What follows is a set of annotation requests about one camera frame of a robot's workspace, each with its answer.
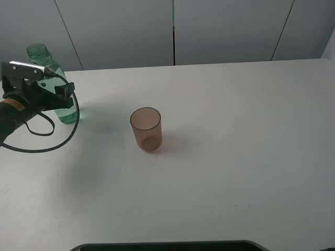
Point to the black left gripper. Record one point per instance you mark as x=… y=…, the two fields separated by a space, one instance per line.
x=30 y=95

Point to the green transparent water bottle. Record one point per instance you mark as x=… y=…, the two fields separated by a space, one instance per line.
x=38 y=54

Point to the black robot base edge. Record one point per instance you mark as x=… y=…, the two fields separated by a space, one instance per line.
x=162 y=246

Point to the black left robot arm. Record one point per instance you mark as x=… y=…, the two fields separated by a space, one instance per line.
x=11 y=120

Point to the pink translucent plastic cup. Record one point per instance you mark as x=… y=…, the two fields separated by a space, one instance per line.
x=146 y=125

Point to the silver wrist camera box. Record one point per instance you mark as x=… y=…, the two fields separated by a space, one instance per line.
x=20 y=70

